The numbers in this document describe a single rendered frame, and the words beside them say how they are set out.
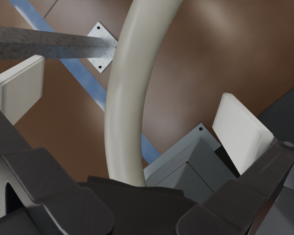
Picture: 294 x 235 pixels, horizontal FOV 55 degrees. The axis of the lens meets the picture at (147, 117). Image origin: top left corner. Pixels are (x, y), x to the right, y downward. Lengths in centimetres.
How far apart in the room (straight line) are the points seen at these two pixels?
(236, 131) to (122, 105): 8
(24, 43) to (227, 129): 94
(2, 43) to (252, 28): 106
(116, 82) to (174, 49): 131
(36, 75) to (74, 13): 155
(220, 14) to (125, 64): 130
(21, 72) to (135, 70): 7
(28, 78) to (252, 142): 13
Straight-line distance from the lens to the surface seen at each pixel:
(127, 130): 21
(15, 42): 104
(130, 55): 20
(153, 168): 165
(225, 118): 20
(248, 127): 17
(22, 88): 17
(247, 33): 147
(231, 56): 147
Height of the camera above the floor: 147
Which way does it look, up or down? 68 degrees down
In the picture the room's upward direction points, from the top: 124 degrees counter-clockwise
